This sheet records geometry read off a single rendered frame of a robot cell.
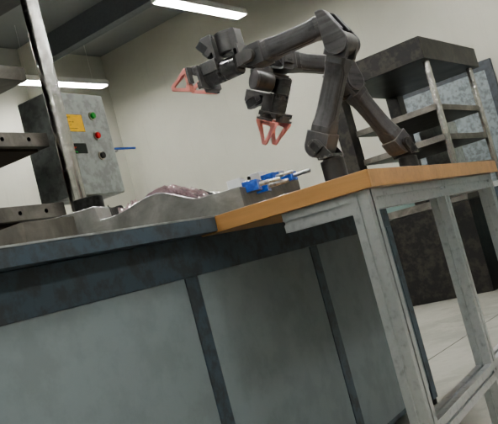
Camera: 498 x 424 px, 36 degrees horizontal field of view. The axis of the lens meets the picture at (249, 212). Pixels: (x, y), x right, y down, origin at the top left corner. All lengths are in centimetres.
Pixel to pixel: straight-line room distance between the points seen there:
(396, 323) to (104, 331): 61
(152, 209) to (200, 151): 887
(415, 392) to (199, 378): 47
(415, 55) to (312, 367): 439
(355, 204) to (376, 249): 11
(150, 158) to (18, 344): 1009
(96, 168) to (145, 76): 851
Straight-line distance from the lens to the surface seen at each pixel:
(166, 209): 192
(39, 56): 282
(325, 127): 197
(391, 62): 636
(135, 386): 157
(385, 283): 167
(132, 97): 1164
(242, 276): 195
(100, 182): 299
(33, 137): 273
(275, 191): 224
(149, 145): 1142
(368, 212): 166
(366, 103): 247
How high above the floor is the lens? 67
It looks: 4 degrees up
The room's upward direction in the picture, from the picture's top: 15 degrees counter-clockwise
